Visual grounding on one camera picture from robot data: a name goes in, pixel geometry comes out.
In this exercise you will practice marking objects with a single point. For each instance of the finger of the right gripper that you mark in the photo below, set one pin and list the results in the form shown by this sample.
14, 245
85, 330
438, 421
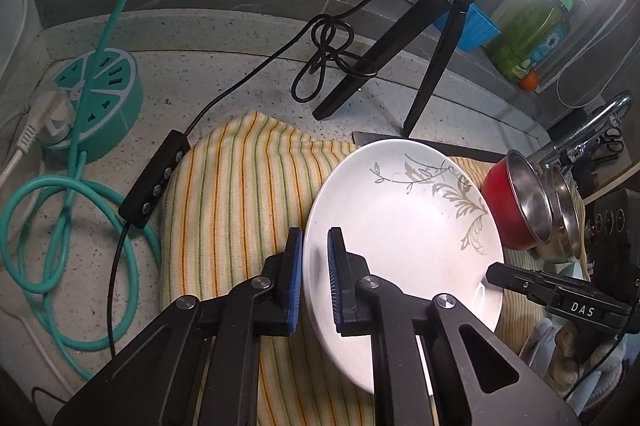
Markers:
536, 286

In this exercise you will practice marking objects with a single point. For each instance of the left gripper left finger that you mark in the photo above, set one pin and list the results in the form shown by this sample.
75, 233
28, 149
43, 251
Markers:
197, 362

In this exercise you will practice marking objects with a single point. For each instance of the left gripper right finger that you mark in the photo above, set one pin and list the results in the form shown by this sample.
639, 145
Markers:
434, 362

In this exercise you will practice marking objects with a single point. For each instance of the large stainless steel bowl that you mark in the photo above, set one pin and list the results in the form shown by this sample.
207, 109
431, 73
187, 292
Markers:
564, 244

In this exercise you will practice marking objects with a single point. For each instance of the red steel bowl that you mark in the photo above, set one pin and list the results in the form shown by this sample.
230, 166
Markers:
518, 203

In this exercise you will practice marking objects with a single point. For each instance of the white leaf-pattern plate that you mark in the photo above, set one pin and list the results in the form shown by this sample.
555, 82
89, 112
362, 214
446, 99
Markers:
418, 220

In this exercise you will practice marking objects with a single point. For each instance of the chrome kitchen faucet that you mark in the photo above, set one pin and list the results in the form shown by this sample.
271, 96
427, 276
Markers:
578, 133

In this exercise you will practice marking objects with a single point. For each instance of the gloved hand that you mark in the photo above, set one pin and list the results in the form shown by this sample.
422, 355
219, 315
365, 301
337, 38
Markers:
584, 367

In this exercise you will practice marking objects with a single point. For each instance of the black scissors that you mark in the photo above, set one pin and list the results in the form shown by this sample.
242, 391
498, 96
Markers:
611, 145

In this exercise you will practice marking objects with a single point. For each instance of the black inline remote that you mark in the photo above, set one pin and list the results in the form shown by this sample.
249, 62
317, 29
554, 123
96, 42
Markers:
138, 205

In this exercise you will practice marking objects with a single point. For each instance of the orange fruit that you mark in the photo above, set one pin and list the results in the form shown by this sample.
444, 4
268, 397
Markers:
530, 81

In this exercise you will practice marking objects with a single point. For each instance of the green dish soap bottle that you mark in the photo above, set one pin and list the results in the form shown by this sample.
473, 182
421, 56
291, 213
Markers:
531, 36

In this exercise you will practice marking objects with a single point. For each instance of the blue silicone cup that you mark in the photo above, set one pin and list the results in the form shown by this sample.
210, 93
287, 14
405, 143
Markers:
477, 31

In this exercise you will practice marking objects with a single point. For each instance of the teal round power strip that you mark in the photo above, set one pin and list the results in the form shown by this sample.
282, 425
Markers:
114, 103

